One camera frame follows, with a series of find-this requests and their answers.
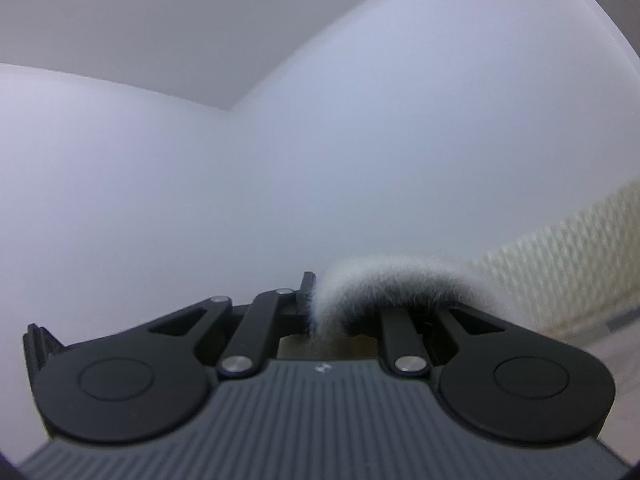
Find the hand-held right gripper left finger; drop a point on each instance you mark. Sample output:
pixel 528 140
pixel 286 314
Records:
pixel 305 300

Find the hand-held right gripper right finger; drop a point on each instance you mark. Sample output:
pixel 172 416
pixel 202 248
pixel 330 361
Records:
pixel 395 330

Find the white sweater with blue stripes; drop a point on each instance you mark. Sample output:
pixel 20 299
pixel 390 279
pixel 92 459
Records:
pixel 390 280

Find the cream quilted headboard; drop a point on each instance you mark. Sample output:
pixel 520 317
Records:
pixel 575 260

